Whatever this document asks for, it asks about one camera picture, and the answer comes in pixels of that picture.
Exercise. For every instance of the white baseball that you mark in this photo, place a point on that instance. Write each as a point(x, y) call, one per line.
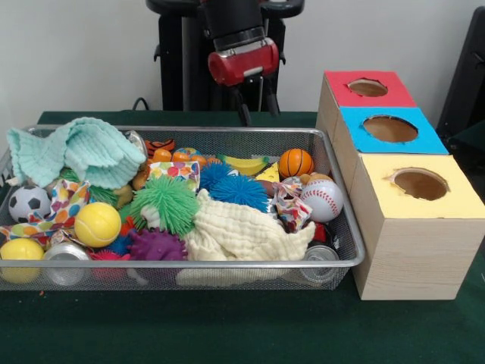
point(322, 201)

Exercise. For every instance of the orange basketball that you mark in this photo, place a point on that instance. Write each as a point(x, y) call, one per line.
point(296, 164)

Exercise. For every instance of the silver mesh bin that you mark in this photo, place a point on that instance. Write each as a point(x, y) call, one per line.
point(246, 271)

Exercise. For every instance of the purple spiky toy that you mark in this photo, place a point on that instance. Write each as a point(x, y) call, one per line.
point(157, 246)

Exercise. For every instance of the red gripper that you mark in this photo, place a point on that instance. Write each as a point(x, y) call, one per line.
point(242, 64)

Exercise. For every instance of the smooth yellow ball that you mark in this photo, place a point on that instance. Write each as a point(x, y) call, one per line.
point(20, 252)

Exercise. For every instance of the wooden box with three holes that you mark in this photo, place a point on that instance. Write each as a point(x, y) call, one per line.
point(417, 258)

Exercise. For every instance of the dark green table cloth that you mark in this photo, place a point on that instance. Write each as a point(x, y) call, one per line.
point(227, 326)

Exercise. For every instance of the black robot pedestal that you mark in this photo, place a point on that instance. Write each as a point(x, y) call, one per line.
point(170, 76)

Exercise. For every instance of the green covered side table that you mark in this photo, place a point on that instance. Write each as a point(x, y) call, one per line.
point(473, 134)

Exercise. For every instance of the yellow tennis ball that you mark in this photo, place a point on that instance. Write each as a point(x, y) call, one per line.
point(97, 225)

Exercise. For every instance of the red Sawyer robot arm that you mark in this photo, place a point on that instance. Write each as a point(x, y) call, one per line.
point(235, 19)

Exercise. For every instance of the black and white soccer ball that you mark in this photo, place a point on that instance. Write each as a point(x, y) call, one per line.
point(28, 204)

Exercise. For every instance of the cream cloth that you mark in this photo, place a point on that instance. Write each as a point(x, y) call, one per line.
point(235, 235)

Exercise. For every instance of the mint green cloth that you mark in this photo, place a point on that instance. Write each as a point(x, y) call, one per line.
point(91, 151)

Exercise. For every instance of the black upright panel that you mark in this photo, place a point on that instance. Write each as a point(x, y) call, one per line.
point(466, 76)

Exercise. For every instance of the green spiky ball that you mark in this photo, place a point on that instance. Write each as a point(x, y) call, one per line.
point(166, 203)

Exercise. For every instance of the blue spiky ball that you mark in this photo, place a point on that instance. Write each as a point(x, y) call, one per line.
point(240, 193)

